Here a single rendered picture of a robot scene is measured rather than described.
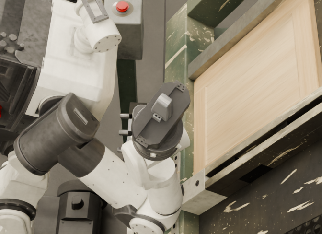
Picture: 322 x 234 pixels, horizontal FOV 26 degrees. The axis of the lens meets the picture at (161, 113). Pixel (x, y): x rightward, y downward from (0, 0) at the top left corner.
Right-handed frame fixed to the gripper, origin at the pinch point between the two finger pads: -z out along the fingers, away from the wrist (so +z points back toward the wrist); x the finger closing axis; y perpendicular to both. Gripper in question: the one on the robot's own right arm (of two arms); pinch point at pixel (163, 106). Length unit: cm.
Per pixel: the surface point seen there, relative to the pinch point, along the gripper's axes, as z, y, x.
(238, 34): 64, -5, 50
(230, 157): 53, 13, 16
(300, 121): 30.9, 20.4, 24.7
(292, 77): 44, 14, 39
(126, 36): 94, -36, 43
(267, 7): 53, -2, 55
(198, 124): 79, 0, 27
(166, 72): 95, -19, 41
